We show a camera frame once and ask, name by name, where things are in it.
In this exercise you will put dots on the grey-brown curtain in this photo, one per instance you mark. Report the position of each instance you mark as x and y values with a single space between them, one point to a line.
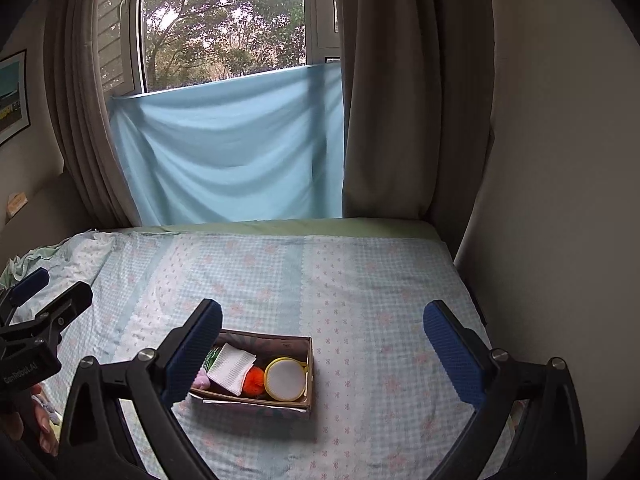
80 110
400 110

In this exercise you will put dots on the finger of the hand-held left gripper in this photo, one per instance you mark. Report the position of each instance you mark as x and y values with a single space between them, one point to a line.
30 282
65 305

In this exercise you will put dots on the light blue hanging cloth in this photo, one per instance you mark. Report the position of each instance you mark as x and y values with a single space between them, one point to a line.
225 150

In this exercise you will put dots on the green bed sheet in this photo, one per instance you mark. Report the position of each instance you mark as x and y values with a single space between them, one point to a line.
300 225

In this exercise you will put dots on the yellow-rimmed round puff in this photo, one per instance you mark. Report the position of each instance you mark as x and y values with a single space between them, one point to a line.
284 379

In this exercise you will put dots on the person's left hand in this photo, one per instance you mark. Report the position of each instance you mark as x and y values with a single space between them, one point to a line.
49 425

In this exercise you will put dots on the pink fluffy puff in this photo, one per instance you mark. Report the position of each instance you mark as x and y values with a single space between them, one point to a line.
201 380

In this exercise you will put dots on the orange fluffy pompom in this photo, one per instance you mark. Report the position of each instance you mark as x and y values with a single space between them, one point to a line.
254 382

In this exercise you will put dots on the green wet wipes packet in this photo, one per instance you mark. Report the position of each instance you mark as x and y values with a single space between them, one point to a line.
211 357

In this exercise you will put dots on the white-framed window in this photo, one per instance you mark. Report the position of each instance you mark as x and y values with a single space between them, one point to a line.
132 35

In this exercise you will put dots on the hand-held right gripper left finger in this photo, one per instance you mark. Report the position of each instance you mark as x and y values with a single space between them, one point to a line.
192 355

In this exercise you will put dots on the small beige wall fixture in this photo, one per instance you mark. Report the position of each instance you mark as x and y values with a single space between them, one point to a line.
16 204

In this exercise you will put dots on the brown cardboard box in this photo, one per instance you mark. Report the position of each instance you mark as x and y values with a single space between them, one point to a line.
260 407

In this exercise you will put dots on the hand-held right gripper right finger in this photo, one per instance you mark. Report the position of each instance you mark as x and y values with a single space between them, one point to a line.
452 355

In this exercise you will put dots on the white woven pad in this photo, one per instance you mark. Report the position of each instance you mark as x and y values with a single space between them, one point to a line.
230 367

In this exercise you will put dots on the framed wall poster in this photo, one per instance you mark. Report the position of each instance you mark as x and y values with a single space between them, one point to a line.
12 95

